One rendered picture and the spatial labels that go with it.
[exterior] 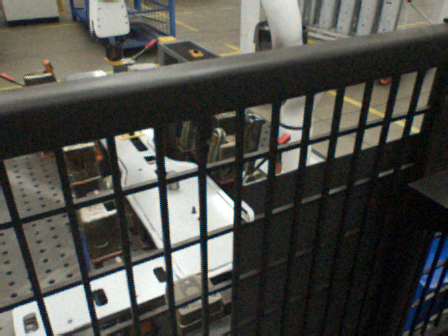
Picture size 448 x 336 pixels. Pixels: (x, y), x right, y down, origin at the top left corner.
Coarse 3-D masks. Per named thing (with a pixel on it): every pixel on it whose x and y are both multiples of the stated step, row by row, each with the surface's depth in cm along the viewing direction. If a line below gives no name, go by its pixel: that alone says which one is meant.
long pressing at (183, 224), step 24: (96, 72) 191; (120, 144) 132; (144, 144) 133; (120, 168) 121; (144, 168) 120; (168, 168) 120; (192, 168) 120; (144, 192) 110; (168, 192) 110; (192, 192) 110; (216, 192) 110; (144, 216) 102; (192, 216) 101; (216, 216) 101; (216, 240) 94; (192, 264) 87; (216, 264) 87
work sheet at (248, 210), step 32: (384, 160) 37; (256, 192) 31; (288, 192) 32; (320, 192) 34; (384, 192) 39; (256, 224) 32; (288, 224) 34; (352, 224) 39; (256, 256) 34; (320, 256) 38; (352, 256) 41; (256, 288) 36; (288, 320) 41; (320, 320) 44; (352, 320) 47
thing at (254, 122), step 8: (248, 120) 98; (256, 120) 97; (264, 120) 100; (248, 128) 100; (256, 128) 98; (248, 136) 101; (256, 136) 99; (248, 144) 102; (256, 144) 100; (248, 152) 101; (248, 168) 102
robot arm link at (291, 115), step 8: (304, 96) 135; (320, 96) 137; (288, 104) 140; (296, 104) 139; (304, 104) 139; (280, 112) 148; (288, 112) 144; (296, 112) 143; (312, 112) 146; (280, 120) 150; (288, 120) 146; (296, 120) 145; (312, 120) 148; (288, 128) 148; (296, 128) 147
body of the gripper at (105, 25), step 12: (96, 0) 116; (108, 0) 116; (120, 0) 119; (96, 12) 117; (108, 12) 118; (120, 12) 120; (96, 24) 118; (108, 24) 120; (120, 24) 122; (108, 36) 122
